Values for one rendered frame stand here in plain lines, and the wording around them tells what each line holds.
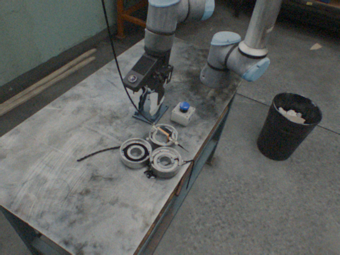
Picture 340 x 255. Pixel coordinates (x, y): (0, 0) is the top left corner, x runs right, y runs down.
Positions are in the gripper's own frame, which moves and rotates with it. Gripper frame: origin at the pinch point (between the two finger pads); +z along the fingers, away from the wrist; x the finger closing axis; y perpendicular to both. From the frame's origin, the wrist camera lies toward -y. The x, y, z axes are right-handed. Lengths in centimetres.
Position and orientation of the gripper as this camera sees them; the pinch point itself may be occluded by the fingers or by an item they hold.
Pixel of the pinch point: (144, 110)
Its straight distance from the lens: 82.1
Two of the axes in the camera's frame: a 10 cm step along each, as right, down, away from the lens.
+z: -1.8, 7.6, 6.2
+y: 4.7, -4.9, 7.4
